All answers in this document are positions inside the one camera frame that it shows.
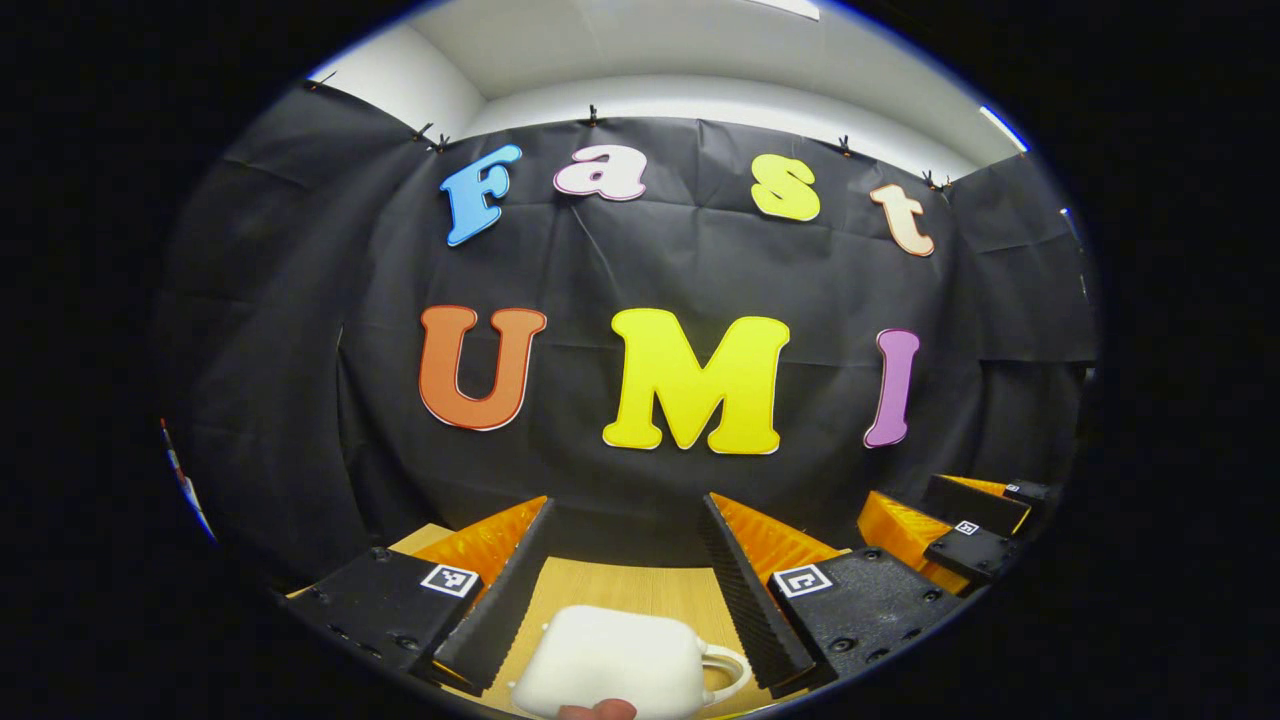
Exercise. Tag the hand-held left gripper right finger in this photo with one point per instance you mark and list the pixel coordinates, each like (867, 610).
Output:
(745, 600)

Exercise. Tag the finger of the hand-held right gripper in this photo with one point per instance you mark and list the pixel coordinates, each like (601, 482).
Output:
(975, 505)
(965, 555)

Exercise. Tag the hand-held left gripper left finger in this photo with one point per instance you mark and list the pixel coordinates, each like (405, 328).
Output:
(510, 600)

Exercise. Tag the white suitcase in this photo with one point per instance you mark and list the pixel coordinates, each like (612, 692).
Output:
(610, 660)

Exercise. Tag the black backdrop cloth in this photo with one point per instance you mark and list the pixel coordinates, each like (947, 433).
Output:
(600, 270)

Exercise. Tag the ceiling light panel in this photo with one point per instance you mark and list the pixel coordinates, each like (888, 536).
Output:
(1004, 128)
(785, 6)

